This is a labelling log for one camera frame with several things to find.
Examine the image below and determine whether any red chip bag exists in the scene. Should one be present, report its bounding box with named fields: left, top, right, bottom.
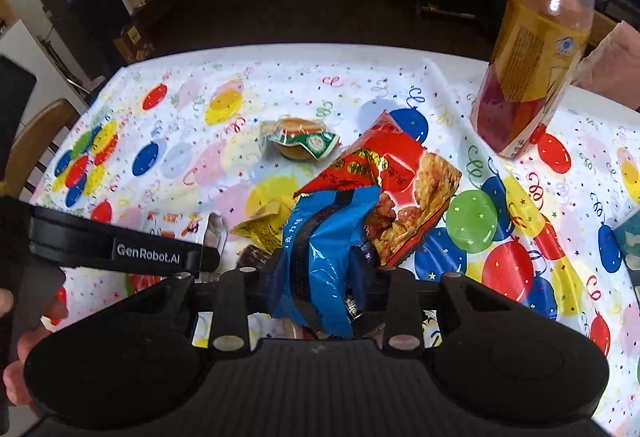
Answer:
left=297, top=112, right=462, bottom=267

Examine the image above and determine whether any blue snack wrapper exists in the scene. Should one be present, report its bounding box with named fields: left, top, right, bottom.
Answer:
left=269, top=186, right=380, bottom=339

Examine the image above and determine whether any pink cloth on chair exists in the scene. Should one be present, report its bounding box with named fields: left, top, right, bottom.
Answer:
left=572, top=22, right=640, bottom=111

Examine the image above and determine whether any teal tissue pack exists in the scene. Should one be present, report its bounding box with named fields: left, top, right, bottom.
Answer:
left=613, top=210, right=640, bottom=291

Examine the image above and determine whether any burger gummy packet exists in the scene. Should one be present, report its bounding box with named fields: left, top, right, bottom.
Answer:
left=259, top=117, right=340, bottom=162

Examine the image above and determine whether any person's left hand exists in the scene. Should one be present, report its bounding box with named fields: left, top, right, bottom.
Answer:
left=1, top=289, right=68, bottom=407

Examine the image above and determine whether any yellow candy packet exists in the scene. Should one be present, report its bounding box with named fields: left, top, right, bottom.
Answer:
left=231, top=200, right=292, bottom=254

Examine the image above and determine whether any balloon pattern tablecloth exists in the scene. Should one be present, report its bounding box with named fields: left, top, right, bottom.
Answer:
left=32, top=44, right=639, bottom=436

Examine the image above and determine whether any wooden chair left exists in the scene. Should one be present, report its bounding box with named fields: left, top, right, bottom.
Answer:
left=1, top=99, right=79, bottom=198

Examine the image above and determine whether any dark cabinet with clutter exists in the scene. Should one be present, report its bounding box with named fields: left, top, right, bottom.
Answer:
left=40, top=0, right=188, bottom=78

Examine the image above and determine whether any orange juice bottle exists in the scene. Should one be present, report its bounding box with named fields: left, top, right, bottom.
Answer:
left=471, top=0, right=594, bottom=158

